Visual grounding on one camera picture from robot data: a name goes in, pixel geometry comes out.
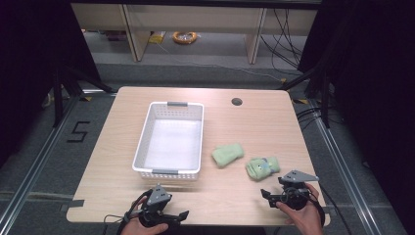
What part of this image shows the bundle of black hanging cables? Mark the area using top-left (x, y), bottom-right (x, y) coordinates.
top-left (259, 8), bottom-right (305, 73)

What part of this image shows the black metal stand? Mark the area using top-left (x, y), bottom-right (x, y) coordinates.
top-left (51, 64), bottom-right (115, 129)
top-left (277, 65), bottom-right (331, 129)

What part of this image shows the purple box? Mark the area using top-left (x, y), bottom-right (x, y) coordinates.
top-left (107, 30), bottom-right (127, 42)

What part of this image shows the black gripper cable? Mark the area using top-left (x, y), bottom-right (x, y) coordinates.
top-left (306, 184), bottom-right (354, 235)
top-left (103, 191), bottom-right (150, 235)

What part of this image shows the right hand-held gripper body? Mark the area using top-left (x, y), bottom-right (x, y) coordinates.
top-left (277, 168), bottom-right (320, 212)

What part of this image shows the beige wooden shelf unit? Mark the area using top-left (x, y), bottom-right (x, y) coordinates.
top-left (70, 2), bottom-right (320, 66)

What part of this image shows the yellow packet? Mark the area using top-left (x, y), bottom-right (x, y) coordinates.
top-left (148, 30), bottom-right (167, 45)

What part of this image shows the person's left hand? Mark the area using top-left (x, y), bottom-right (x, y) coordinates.
top-left (120, 195), bottom-right (169, 235)

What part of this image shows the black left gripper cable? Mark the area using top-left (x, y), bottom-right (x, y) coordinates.
top-left (103, 191), bottom-right (150, 235)

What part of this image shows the black curtain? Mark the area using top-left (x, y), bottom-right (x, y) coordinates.
top-left (297, 0), bottom-right (415, 226)
top-left (0, 0), bottom-right (102, 169)

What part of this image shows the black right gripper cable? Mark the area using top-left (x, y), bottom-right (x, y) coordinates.
top-left (306, 184), bottom-right (354, 235)

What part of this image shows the person's right hand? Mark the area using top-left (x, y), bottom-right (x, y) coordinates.
top-left (276, 182), bottom-right (325, 235)

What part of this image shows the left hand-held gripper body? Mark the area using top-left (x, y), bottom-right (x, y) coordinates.
top-left (138, 184), bottom-right (181, 229)

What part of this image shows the green plush toy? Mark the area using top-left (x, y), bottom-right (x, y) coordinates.
top-left (245, 156), bottom-right (281, 181)

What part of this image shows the aluminium floor rail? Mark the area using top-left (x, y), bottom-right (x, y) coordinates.
top-left (0, 94), bottom-right (82, 231)
top-left (311, 99), bottom-right (384, 235)

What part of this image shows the white plastic basket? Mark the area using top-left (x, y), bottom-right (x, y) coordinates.
top-left (131, 101), bottom-right (206, 181)

